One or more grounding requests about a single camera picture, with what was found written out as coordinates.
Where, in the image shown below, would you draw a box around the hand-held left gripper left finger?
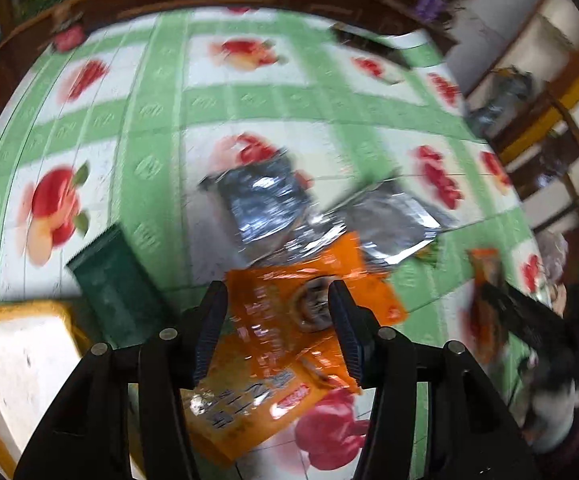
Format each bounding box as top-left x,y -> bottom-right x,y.
14,281 -> 229,480

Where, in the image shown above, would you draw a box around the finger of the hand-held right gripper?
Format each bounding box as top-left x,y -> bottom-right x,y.
476,281 -> 579,362

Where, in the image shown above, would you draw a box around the dark green snack packet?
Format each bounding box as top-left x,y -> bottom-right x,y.
66,222 -> 171,350

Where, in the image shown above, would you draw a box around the wooden chair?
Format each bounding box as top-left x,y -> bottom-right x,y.
492,80 -> 579,223

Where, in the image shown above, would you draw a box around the silver foil snack packet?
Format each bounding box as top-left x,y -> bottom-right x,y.
289,182 -> 459,272
198,147 -> 316,267

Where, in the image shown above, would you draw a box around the purple flowers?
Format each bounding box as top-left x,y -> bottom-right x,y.
413,0 -> 451,25

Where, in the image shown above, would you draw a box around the black smartphone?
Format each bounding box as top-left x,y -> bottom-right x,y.
330,24 -> 413,70

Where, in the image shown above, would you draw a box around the green fruit print tablecloth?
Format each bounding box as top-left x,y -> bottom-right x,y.
0,7 -> 539,480

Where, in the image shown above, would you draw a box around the narrow orange snack packet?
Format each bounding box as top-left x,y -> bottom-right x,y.
467,247 -> 511,363

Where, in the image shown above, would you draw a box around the grey crumpled bag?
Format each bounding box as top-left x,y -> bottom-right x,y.
468,66 -> 536,137

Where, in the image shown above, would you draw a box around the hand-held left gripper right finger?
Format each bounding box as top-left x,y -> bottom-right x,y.
328,281 -> 543,480

